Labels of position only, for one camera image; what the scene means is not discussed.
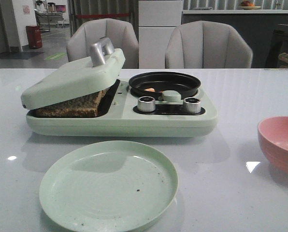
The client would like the left grey upholstered chair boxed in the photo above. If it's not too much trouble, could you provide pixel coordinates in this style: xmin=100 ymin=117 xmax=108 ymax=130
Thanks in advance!
xmin=66 ymin=18 xmax=139 ymax=69

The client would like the pink bowl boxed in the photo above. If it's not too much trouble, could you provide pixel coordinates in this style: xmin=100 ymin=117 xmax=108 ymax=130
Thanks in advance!
xmin=258 ymin=116 xmax=288 ymax=173

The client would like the left silver control knob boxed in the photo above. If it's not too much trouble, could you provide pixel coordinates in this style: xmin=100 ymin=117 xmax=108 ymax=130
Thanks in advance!
xmin=137 ymin=96 xmax=156 ymax=113

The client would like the light green round plate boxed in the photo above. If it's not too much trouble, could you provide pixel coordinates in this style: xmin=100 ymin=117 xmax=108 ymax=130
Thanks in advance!
xmin=39 ymin=141 xmax=178 ymax=232

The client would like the silver control knob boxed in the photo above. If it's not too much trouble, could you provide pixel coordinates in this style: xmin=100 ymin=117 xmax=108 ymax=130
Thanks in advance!
xmin=137 ymin=96 xmax=156 ymax=113
xmin=183 ymin=97 xmax=202 ymax=114

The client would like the cooked shrimp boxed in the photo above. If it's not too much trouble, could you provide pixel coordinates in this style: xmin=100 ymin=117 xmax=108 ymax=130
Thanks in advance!
xmin=145 ymin=87 xmax=163 ymax=93

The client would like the white cabinet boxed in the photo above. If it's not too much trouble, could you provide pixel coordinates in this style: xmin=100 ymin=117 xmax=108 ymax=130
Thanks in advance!
xmin=138 ymin=0 xmax=183 ymax=69

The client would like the bread slice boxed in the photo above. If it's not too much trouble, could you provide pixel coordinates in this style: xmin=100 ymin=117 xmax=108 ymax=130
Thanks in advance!
xmin=34 ymin=88 xmax=109 ymax=117

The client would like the fruit plate on counter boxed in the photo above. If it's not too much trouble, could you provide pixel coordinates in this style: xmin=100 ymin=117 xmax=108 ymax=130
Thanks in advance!
xmin=238 ymin=0 xmax=261 ymax=10

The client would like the red bin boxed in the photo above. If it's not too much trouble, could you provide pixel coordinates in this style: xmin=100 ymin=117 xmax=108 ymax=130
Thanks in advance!
xmin=26 ymin=25 xmax=43 ymax=49

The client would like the black round frying pan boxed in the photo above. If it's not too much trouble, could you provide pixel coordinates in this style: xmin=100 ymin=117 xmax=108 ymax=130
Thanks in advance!
xmin=129 ymin=72 xmax=201 ymax=100

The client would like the grey upholstered chair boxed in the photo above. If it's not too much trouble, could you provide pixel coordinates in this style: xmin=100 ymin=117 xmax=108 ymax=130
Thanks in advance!
xmin=165 ymin=21 xmax=253 ymax=69
xmin=66 ymin=18 xmax=139 ymax=69

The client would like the right silver control knob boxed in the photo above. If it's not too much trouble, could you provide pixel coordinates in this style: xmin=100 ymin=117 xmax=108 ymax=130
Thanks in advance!
xmin=183 ymin=97 xmax=202 ymax=114

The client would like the right grey upholstered chair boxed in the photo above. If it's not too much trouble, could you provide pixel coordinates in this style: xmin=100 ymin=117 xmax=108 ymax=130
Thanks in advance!
xmin=165 ymin=21 xmax=253 ymax=69

